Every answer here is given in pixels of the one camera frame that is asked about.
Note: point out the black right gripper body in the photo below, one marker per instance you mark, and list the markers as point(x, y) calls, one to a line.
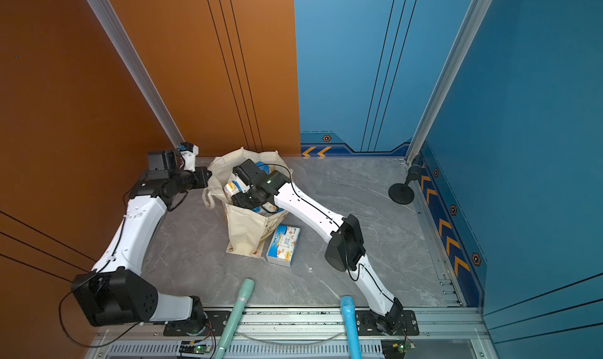
point(255, 187)

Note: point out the cream floral canvas bag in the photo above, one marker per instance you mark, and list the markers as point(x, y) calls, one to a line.
point(247, 230)

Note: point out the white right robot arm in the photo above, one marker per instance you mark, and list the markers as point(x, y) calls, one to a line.
point(345, 251)

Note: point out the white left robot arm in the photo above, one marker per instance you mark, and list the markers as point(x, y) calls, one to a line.
point(114, 292)

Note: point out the black round-base stand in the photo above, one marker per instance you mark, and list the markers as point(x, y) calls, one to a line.
point(402, 193)

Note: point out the left circuit board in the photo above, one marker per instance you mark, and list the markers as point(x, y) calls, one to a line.
point(195, 349)

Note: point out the circuit board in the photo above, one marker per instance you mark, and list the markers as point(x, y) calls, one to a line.
point(396, 349)
point(195, 349)

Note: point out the right circuit board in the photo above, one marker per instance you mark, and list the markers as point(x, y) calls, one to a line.
point(396, 349)

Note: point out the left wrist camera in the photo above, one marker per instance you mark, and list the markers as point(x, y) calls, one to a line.
point(188, 152)

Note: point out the green handle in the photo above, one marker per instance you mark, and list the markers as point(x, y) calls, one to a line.
point(244, 294)

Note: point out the aluminium corner post left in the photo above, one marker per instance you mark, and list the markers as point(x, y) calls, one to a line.
point(111, 24)

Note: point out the aluminium corner post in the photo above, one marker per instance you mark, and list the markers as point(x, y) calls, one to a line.
point(111, 24)
point(470, 25)

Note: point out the blue handle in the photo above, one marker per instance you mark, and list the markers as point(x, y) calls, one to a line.
point(348, 310)

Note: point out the aluminium front rail frame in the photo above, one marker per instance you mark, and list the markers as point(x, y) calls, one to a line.
point(305, 332)

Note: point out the aluminium corner post right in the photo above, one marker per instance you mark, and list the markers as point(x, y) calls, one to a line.
point(470, 25)

